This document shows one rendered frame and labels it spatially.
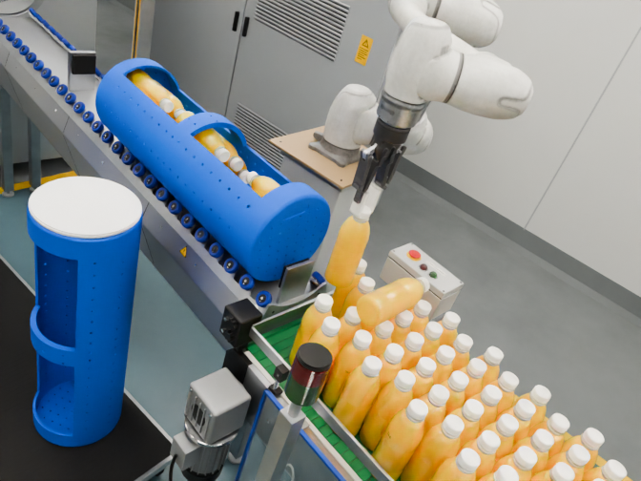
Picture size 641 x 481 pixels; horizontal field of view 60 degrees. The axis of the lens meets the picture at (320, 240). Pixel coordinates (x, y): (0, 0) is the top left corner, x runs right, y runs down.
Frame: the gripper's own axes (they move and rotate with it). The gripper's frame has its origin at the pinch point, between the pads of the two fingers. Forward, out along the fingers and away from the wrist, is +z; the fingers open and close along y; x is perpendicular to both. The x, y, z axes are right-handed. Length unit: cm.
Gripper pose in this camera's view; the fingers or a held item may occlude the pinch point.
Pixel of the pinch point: (365, 200)
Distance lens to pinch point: 130.4
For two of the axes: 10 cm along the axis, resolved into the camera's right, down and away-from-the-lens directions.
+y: -7.1, 2.3, -6.6
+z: -2.6, 7.9, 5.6
